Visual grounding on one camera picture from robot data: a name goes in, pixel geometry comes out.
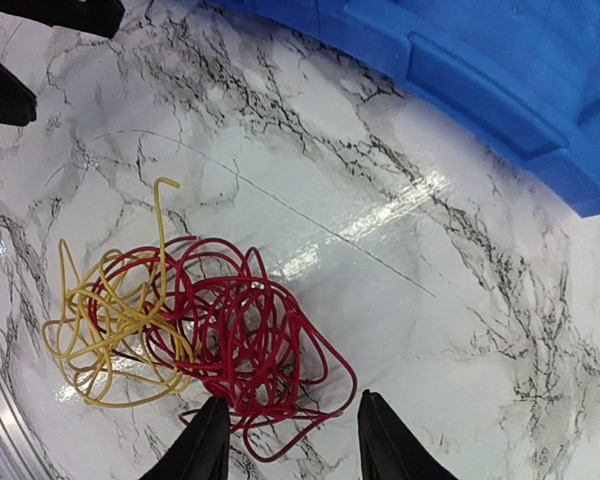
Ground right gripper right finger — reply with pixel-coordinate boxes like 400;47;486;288
357;390;457;480

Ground red wire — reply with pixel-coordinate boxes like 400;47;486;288
87;237;359;464

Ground aluminium front rail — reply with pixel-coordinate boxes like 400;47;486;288
0;378;54;479

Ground blue three-compartment plastic bin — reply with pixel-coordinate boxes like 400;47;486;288
235;0;600;217

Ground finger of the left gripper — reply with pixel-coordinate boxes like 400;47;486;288
0;63;37;125
0;0;125;38

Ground yellow wire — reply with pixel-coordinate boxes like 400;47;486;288
42;177;196;409

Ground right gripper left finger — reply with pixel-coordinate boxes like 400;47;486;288
141;397;230;480

